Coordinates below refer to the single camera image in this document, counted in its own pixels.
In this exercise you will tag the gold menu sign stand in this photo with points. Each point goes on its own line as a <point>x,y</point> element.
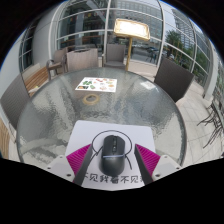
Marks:
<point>131,29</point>

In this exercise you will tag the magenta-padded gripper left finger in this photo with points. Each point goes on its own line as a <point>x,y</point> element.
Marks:
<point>70,166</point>

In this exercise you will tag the black computer mouse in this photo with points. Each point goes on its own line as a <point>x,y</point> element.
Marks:
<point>112,156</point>

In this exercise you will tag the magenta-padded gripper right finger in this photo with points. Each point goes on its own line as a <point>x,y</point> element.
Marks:
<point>156,166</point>

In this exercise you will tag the black metal frame chair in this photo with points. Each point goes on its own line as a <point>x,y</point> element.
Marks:
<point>215,116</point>

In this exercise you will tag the dark grey wicker chair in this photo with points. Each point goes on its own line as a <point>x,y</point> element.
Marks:
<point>173,80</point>

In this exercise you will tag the grey wicker armchair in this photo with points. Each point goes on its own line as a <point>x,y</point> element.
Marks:
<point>59,58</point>

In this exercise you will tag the tan tape roll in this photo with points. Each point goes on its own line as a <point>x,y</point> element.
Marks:
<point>85,99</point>

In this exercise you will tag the colourful printed menu card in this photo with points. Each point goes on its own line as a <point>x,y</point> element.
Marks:
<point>96,84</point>

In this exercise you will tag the white printed mouse pad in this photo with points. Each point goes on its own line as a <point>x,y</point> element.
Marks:
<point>86,133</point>

